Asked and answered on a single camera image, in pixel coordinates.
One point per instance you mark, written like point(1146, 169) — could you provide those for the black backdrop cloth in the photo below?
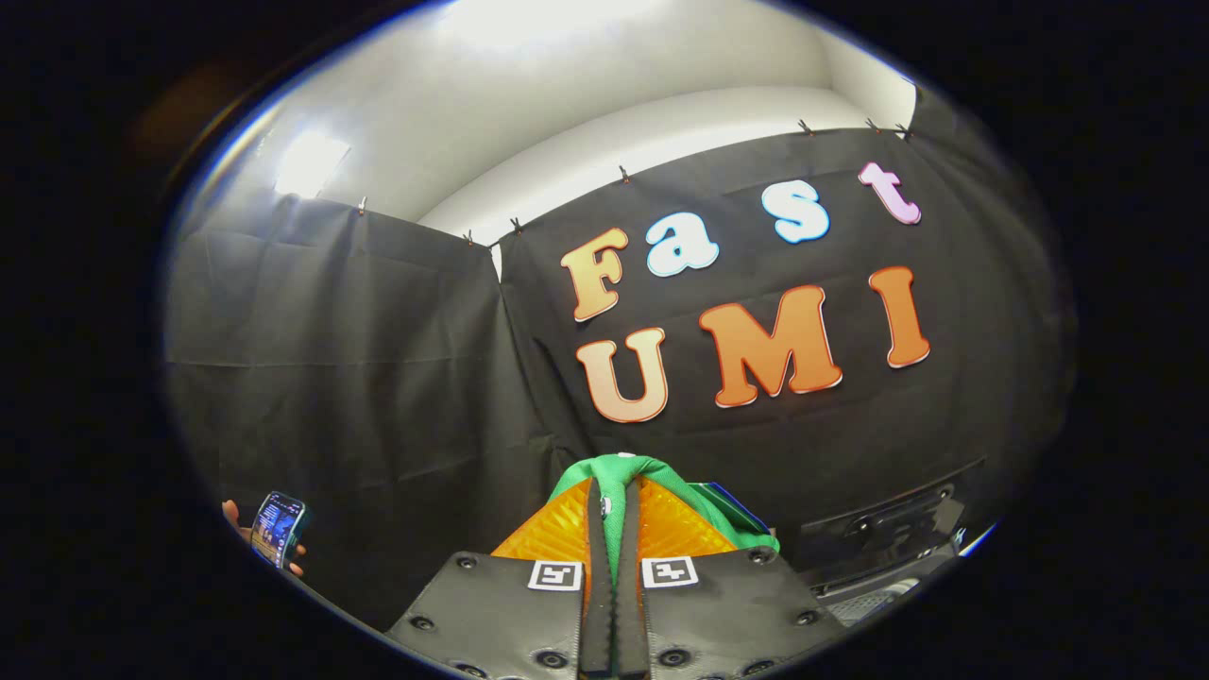
point(378, 378)

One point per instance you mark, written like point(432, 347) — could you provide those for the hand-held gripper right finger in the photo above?
point(727, 614)

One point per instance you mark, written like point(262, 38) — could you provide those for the smartphone with lit screen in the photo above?
point(277, 529)

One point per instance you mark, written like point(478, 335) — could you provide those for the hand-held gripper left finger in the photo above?
point(491, 614)

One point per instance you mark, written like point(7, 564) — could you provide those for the green polo shirt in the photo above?
point(623, 469)

